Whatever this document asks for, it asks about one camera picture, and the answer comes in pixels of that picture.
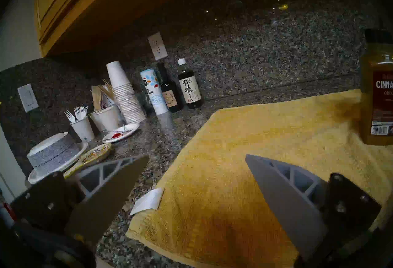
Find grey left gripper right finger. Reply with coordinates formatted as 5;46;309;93
245;154;381;263

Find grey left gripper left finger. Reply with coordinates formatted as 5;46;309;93
10;155;150;249

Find wooden spoon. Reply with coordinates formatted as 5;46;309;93
64;143;112;179

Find ground cinnamon jar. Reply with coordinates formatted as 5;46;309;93
359;29;393;146

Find large white plate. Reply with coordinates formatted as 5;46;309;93
28;142;88;184

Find grey stack of paper plates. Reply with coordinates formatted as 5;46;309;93
27;132;80;176

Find small white plate red stain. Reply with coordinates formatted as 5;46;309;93
102;123;140;143

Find white paper cup with forks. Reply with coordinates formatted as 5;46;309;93
70;116;95;143

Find yellow terry towel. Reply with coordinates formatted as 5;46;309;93
126;89;393;268

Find white paper cup with sticks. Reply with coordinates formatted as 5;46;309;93
97;105;121;131
90;111;105;131

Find flat wooden cutlery pack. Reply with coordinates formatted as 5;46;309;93
91;86;102;111

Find stack of white paper cups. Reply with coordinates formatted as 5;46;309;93
106;61;146;124

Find bundle of wooden stir sticks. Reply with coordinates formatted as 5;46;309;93
98;79;116;101

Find white salt canister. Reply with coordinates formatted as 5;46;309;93
140;69;169;115

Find dark oil bottle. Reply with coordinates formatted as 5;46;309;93
157;62;183;113

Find soy sauce bottle white cap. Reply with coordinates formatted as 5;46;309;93
177;58;203;109

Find wooden upper cabinets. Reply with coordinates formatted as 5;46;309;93
34;0;277;57

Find white light switch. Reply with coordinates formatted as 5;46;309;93
18;83;39;113

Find white wall outlet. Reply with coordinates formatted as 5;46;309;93
148;32;168;61

